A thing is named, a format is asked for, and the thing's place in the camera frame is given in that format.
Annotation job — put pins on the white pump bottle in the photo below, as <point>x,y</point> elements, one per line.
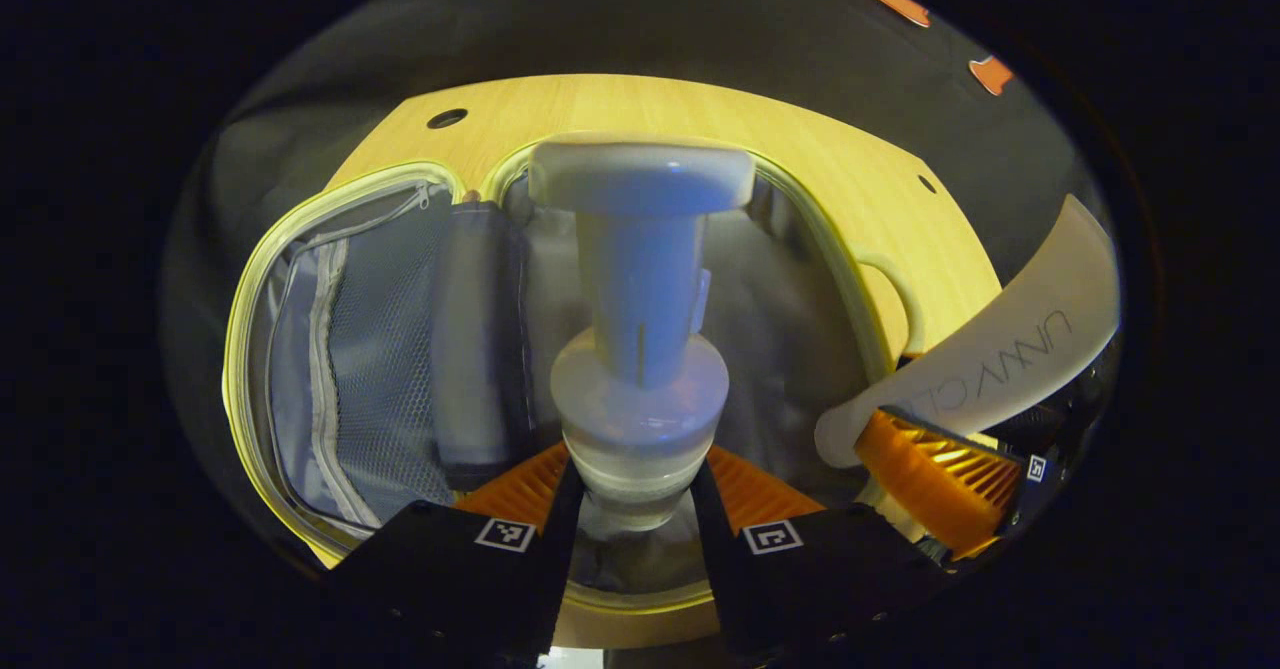
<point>640,289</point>

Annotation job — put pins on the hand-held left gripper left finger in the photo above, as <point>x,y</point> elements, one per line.
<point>555,549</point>

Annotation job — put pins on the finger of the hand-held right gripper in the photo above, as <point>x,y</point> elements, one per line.
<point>930,479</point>

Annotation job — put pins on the cream yellow suitcase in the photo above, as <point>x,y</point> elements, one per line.
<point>390,379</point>

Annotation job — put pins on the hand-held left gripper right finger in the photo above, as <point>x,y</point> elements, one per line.
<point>715,559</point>

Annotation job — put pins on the white squeeze tube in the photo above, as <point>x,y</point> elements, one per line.
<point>1000,359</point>

